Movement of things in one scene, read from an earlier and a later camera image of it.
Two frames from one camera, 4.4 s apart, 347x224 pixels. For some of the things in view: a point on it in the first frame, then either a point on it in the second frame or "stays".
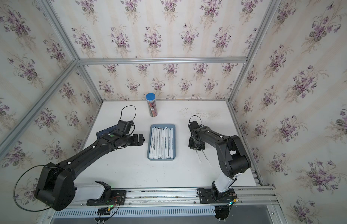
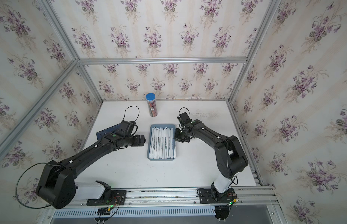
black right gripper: x=201 y=146 -> x=178 y=138
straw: x=166 y=143 stays
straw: x=200 y=161 -> x=174 y=149
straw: x=163 y=143 stays
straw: x=159 y=143 stays
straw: x=154 y=143 stays
